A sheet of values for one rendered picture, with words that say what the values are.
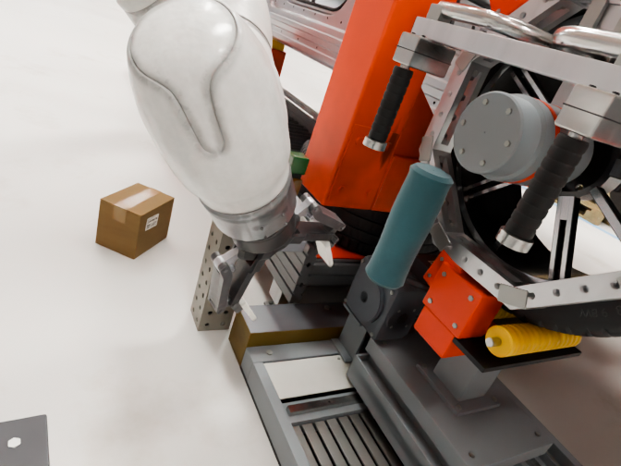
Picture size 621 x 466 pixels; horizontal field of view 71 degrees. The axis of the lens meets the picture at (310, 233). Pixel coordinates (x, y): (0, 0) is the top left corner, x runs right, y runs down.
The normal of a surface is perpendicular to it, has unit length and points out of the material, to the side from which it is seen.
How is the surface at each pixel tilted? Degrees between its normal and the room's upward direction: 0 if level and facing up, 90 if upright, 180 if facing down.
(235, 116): 96
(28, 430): 0
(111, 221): 90
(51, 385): 0
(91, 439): 0
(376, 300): 90
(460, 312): 90
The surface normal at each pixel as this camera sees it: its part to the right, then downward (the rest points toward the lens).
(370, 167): 0.42, 0.51
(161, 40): -0.26, -0.31
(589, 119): -0.85, -0.05
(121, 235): -0.24, 0.36
